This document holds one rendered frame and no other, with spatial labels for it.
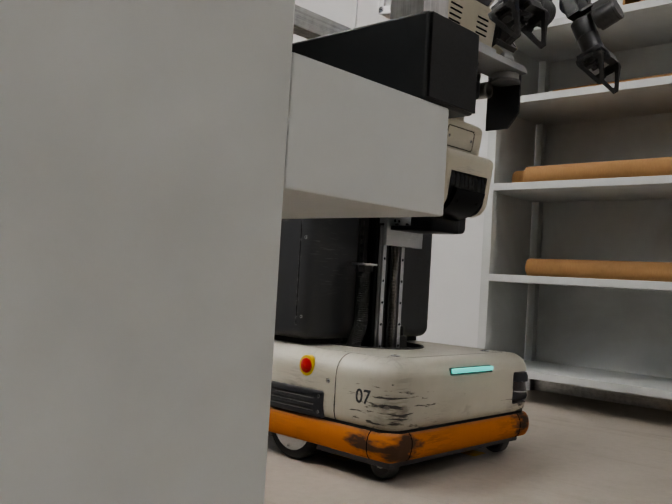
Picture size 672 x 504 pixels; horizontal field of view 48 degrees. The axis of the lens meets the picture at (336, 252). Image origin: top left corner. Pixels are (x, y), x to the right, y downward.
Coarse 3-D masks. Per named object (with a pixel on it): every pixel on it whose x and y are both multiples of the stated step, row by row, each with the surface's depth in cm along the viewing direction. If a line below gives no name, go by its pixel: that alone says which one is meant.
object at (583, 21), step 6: (588, 12) 195; (582, 18) 195; (588, 18) 195; (576, 24) 196; (582, 24) 195; (588, 24) 194; (594, 24) 196; (576, 30) 196; (582, 30) 195; (588, 30) 194; (594, 30) 194; (576, 36) 196
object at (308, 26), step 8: (296, 8) 107; (304, 8) 109; (296, 16) 107; (304, 16) 109; (312, 16) 110; (320, 16) 111; (296, 24) 107; (304, 24) 109; (312, 24) 110; (320, 24) 111; (328, 24) 112; (336, 24) 114; (296, 32) 110; (304, 32) 110; (312, 32) 110; (320, 32) 111; (328, 32) 112
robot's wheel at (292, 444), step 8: (272, 432) 194; (280, 440) 191; (288, 440) 189; (296, 440) 187; (280, 448) 191; (288, 448) 189; (296, 448) 187; (304, 448) 185; (312, 448) 184; (288, 456) 190; (296, 456) 187; (304, 456) 186
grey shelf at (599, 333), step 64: (640, 64) 321; (512, 128) 332; (576, 128) 338; (640, 128) 319; (512, 192) 318; (576, 192) 306; (640, 192) 295; (512, 256) 334; (576, 256) 335; (640, 256) 315; (512, 320) 336; (576, 320) 333; (640, 320) 314; (576, 384) 285; (640, 384) 276
